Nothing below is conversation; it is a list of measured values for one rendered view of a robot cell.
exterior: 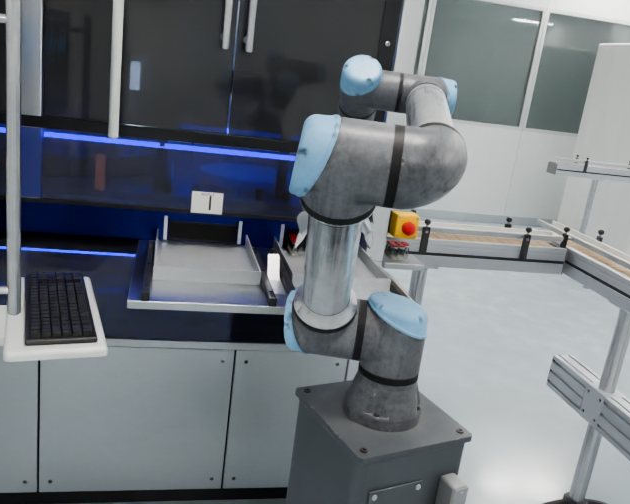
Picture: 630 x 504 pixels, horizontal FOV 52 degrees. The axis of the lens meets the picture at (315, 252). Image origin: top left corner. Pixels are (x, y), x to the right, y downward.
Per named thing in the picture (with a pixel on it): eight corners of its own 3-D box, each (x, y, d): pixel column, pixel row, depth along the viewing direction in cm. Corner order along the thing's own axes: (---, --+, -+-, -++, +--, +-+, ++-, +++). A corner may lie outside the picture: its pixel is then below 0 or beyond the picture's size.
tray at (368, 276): (272, 247, 196) (273, 236, 195) (355, 253, 202) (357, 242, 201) (291, 286, 164) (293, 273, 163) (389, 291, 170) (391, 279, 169)
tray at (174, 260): (156, 240, 188) (157, 228, 187) (246, 246, 194) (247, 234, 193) (152, 279, 156) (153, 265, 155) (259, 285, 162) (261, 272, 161)
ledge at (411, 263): (370, 254, 209) (371, 249, 209) (408, 257, 212) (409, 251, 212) (383, 268, 196) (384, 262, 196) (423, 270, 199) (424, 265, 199)
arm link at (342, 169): (356, 373, 125) (402, 165, 82) (279, 361, 125) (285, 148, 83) (362, 321, 132) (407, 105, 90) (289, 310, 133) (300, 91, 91)
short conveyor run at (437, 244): (372, 264, 205) (379, 216, 201) (359, 250, 220) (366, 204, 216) (564, 276, 221) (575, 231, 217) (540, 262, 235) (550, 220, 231)
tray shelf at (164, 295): (138, 245, 187) (138, 239, 187) (369, 259, 203) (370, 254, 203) (126, 308, 143) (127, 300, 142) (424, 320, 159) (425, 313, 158)
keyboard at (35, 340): (25, 279, 166) (25, 270, 166) (83, 278, 172) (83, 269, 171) (24, 346, 132) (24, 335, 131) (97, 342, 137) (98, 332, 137)
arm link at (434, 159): (491, 153, 82) (458, 65, 125) (405, 141, 83) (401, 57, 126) (471, 233, 88) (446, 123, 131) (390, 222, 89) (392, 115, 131)
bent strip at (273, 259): (265, 275, 170) (267, 253, 169) (276, 275, 171) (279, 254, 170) (273, 294, 157) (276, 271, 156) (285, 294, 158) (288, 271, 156)
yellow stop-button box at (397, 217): (386, 231, 200) (390, 208, 198) (408, 233, 202) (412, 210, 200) (394, 238, 193) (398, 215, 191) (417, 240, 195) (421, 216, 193)
